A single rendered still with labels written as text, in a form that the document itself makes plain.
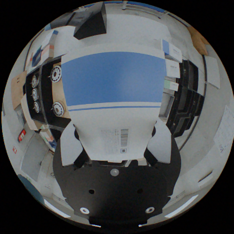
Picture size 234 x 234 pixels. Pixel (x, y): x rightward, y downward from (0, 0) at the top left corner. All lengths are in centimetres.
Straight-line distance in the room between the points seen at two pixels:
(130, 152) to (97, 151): 6
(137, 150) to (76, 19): 56
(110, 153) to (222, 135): 290
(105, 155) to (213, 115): 291
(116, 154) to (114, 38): 60
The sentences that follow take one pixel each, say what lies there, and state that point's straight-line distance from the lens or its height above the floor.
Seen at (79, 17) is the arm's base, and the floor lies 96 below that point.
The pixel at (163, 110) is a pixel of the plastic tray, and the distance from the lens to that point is 70.
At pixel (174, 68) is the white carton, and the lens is 58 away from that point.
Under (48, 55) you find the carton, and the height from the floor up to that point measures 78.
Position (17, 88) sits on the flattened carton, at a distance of 312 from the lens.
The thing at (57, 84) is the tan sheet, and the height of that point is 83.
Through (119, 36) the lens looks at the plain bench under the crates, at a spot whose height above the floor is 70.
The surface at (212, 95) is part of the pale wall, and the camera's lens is 296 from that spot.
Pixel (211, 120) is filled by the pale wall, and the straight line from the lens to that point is 295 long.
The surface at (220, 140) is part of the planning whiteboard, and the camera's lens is 294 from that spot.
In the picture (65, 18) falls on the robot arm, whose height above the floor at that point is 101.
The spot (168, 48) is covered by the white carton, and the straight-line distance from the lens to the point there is 59.
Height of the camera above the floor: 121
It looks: 58 degrees down
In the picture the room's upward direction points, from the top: 175 degrees clockwise
